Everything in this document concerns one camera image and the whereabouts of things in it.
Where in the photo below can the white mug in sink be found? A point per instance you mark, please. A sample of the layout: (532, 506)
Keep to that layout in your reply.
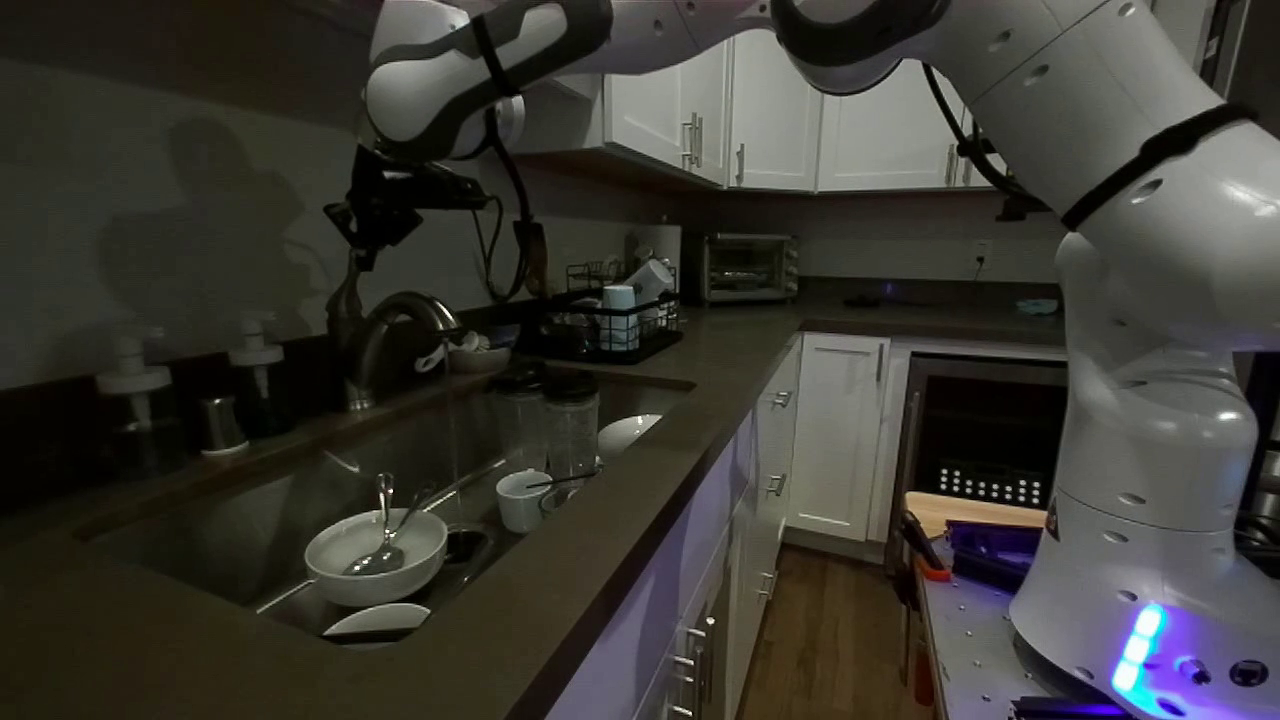
(521, 498)

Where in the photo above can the white upper cabinets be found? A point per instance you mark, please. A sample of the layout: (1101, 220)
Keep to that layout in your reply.
(744, 116)

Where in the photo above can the stainless steel sink basin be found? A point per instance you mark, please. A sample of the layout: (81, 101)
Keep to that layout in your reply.
(367, 540)

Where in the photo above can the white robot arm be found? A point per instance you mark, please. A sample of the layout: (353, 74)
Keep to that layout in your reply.
(1169, 256)

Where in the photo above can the white lower cabinet doors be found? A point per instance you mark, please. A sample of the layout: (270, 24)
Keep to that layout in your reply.
(808, 458)

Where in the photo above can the white soap dispenser pump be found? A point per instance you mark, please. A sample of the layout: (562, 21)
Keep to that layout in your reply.
(130, 380)

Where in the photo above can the clear blender jar black lid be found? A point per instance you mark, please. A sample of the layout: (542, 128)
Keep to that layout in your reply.
(573, 411)

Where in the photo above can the white small plate in sink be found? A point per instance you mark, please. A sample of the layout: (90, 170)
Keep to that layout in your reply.
(379, 621)

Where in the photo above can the white dish brush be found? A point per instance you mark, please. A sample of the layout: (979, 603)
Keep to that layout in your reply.
(447, 355)

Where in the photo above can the chrome kitchen faucet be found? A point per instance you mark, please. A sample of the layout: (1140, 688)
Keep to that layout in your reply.
(402, 326)

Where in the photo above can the silver toaster oven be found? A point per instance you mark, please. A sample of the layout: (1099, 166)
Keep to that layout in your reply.
(749, 265)

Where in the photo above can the robot base mounting table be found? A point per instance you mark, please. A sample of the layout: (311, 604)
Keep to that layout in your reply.
(959, 641)

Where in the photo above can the metal spoon in bowl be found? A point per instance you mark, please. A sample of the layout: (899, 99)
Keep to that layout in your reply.
(384, 555)

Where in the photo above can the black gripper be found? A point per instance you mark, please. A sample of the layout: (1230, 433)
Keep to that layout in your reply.
(384, 202)

